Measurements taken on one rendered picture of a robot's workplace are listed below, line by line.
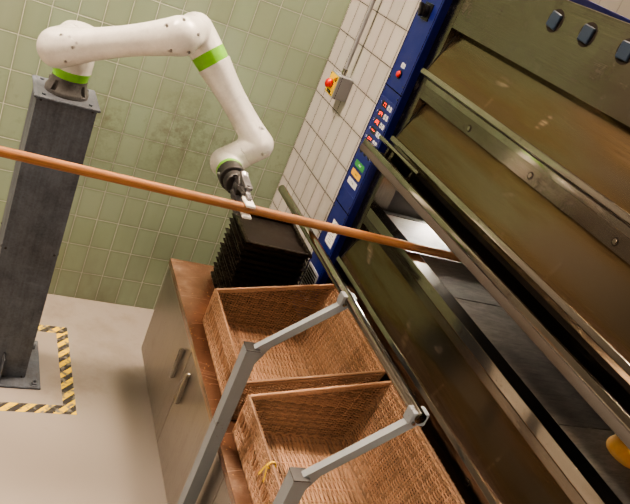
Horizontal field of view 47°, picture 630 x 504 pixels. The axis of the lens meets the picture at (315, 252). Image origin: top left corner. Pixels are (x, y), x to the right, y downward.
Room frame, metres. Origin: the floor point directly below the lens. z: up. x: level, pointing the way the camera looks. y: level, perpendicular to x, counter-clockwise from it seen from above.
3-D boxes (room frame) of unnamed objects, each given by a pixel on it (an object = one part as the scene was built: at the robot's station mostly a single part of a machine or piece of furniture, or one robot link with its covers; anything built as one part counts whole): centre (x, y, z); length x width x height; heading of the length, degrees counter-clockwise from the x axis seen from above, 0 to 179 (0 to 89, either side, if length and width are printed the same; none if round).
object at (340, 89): (3.17, 0.19, 1.46); 0.10 x 0.07 x 0.10; 28
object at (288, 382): (2.26, -0.04, 0.72); 0.56 x 0.49 x 0.28; 27
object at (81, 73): (2.40, 1.02, 1.36); 0.16 x 0.13 x 0.19; 3
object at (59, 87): (2.47, 1.05, 1.23); 0.26 x 0.15 x 0.06; 31
